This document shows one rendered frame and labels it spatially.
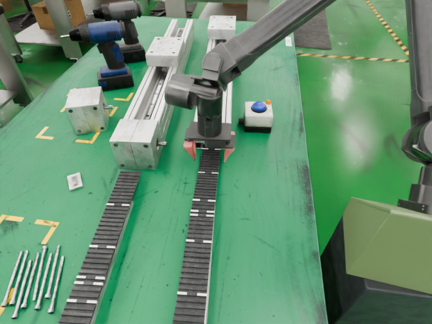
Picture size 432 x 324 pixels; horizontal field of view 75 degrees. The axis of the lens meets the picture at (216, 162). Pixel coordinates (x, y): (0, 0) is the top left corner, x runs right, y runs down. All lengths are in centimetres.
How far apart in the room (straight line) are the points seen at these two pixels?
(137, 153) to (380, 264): 56
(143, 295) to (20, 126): 68
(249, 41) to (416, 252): 48
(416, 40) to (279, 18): 25
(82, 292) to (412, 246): 54
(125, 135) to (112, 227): 23
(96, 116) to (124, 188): 28
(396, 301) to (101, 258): 57
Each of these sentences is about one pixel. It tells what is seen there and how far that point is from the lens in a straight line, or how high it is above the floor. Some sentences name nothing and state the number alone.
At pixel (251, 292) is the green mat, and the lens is 57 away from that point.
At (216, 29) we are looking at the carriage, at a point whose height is 90.
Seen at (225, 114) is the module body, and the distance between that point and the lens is 78.
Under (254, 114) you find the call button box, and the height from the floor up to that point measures 84.
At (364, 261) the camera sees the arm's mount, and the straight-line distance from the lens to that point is 59.
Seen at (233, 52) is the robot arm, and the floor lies 107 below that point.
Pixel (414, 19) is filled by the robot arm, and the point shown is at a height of 114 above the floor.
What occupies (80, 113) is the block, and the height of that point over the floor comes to 85.
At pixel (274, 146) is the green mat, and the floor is 78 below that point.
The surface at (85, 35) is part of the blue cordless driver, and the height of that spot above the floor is 98.
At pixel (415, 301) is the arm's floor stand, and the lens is 70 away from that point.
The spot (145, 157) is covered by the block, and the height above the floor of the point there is 82.
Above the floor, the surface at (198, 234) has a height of 81.
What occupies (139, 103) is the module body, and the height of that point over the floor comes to 86.
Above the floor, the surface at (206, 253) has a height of 81.
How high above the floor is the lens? 131
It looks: 44 degrees down
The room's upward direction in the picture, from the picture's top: straight up
